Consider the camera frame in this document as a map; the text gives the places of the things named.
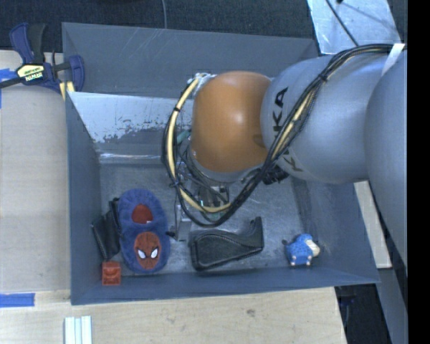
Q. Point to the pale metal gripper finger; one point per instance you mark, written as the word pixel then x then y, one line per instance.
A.
pixel 186 229
pixel 178 216

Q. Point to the blue slipper with red mask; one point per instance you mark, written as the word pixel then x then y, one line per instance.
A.
pixel 143 235

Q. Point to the black fabric pouch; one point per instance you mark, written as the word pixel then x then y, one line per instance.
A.
pixel 107 233

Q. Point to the red-orange small cube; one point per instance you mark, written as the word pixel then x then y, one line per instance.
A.
pixel 111 273

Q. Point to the blue toy animal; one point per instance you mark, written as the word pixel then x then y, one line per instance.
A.
pixel 301 251

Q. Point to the pale wood flat board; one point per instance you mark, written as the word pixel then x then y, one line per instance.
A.
pixel 32 192

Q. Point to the grey metal bin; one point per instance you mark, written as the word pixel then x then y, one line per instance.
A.
pixel 136 59

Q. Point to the black cylinder on white bracket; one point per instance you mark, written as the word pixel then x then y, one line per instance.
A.
pixel 275 176

